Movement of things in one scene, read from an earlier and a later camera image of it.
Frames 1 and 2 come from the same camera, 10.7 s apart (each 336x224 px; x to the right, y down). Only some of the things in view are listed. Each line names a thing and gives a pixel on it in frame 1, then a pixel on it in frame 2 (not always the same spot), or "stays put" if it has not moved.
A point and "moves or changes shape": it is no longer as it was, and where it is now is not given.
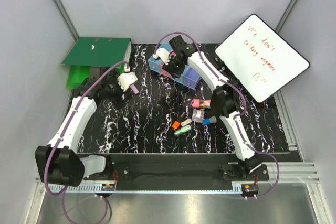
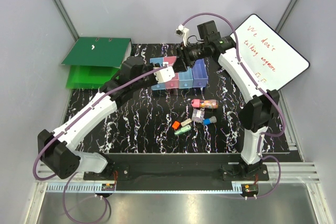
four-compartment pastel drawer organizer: [189, 77] moves or changes shape
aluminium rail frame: [292, 194] stays put
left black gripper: [118, 100] to [151, 66]
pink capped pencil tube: [201, 103] stays put
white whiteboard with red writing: [265, 61] stays put
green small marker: [183, 129] stays put
